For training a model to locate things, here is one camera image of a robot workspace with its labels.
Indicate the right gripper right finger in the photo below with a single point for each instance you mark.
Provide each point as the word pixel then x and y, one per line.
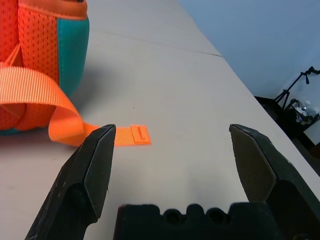
pixel 275 190

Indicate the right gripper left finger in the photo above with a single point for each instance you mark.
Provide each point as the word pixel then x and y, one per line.
pixel 82 180

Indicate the teal and orange backpack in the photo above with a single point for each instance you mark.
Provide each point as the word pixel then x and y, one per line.
pixel 37 50

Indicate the black tripod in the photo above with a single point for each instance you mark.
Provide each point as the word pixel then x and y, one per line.
pixel 285 96

